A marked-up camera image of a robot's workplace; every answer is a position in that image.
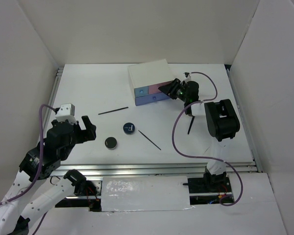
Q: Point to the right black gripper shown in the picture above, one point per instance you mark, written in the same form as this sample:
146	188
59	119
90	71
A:
171	88

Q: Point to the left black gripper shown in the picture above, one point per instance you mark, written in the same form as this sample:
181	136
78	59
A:
91	129

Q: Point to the pink drawer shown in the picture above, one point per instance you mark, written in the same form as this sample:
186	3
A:
153	89

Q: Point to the black lid powder jar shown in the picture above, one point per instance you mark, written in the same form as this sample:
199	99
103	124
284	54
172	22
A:
111	143

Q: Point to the light blue small drawer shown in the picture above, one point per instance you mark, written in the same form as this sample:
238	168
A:
141	91

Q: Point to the purple wide drawer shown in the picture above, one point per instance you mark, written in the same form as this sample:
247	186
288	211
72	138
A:
150	98

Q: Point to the navy lid powder jar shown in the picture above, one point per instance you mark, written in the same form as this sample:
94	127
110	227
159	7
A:
129	128

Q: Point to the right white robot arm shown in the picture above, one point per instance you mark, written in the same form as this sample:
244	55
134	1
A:
222	124

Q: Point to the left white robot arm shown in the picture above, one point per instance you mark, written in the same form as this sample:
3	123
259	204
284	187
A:
18	211

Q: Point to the large black makeup brush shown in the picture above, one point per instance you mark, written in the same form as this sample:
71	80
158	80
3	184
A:
190	126

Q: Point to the white drawer cabinet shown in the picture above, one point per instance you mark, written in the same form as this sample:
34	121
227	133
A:
149	73

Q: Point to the thin black brush far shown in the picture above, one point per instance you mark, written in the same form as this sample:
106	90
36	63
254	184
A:
111	111

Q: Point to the thin black brush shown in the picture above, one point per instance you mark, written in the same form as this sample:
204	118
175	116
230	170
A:
111	111
149	139

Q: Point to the thin black brush near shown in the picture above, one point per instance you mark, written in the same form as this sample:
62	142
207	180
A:
149	139

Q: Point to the white taped cover plate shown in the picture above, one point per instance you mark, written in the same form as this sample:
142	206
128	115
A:
131	194

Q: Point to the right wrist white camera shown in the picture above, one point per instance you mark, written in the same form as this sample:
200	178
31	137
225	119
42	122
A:
187	76

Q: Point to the wrist white camera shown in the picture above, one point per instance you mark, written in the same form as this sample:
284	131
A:
187	76
66	113

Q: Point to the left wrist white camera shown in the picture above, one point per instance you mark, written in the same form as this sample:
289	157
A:
66	113

